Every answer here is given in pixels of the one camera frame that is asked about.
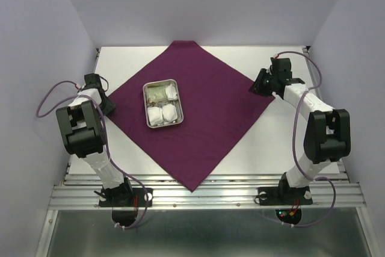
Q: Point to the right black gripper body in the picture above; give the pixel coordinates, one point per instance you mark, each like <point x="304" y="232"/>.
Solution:
<point x="263" y="84"/>

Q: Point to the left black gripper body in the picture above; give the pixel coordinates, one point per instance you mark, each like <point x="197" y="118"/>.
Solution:
<point x="107" y="106"/>

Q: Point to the packaged gauze bag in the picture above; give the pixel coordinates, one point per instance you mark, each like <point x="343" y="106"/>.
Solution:
<point x="156" y="94"/>

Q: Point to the purple cloth drape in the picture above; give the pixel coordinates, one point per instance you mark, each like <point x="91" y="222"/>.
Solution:
<point x="217" y="105"/>

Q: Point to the stainless steel tray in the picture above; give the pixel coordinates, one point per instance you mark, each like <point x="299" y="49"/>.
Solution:
<point x="176" y="103"/>

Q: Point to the white gauze pad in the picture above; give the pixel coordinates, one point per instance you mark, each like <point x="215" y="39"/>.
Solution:
<point x="171" y="92"/>
<point x="169" y="113"/>
<point x="155" y="116"/>

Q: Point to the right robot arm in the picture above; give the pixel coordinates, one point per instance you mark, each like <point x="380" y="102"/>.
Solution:
<point x="327" y="137"/>

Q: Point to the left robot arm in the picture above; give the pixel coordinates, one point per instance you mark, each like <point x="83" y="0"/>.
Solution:
<point x="81" y="129"/>

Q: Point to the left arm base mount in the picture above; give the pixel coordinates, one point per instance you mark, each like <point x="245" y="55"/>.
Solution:
<point x="127" y="211"/>

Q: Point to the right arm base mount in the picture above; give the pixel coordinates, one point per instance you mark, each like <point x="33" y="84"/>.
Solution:
<point x="288" y="203"/>

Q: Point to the aluminium rail frame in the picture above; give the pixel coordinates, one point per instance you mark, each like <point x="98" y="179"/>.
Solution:
<point x="220" y="218"/>

